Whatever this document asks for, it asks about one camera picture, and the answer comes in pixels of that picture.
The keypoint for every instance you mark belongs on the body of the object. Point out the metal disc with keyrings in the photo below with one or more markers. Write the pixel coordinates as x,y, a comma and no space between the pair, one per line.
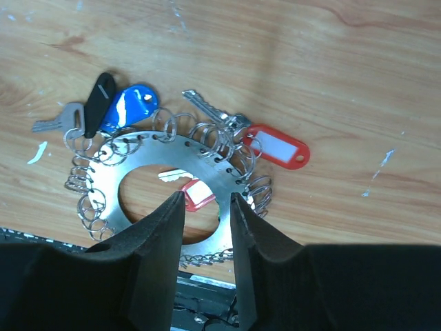
116,176

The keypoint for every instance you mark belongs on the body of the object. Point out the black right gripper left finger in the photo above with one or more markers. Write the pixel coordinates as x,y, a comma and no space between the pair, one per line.
126,282

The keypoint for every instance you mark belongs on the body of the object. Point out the blue key tag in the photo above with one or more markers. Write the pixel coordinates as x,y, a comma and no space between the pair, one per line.
131,105

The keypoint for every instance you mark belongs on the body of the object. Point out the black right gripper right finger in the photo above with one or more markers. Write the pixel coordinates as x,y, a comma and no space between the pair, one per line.
283,285

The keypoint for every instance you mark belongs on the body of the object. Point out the black key tag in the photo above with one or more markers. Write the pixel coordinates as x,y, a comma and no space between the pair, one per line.
98,103

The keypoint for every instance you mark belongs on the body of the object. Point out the key with red tag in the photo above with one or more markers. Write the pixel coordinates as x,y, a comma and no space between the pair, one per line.
265,141

